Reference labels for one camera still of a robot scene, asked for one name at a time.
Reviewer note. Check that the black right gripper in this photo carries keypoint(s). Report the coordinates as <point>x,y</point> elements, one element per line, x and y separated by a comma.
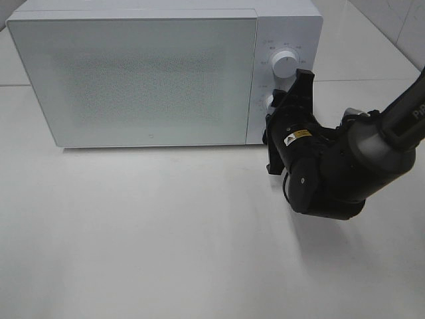
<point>291,135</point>

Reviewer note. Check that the white timer knob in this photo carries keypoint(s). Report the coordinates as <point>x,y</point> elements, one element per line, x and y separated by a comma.
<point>270,104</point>

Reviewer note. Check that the white microwave door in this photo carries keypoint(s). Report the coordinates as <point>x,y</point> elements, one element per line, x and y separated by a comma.
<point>135,82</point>

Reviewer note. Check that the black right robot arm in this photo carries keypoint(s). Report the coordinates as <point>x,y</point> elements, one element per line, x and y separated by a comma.
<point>330,172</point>

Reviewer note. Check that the upper white power knob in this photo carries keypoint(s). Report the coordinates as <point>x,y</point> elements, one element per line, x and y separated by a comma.
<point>284,63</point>

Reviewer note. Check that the white microwave oven body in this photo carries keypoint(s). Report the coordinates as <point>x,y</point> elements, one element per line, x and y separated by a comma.
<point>119,74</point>

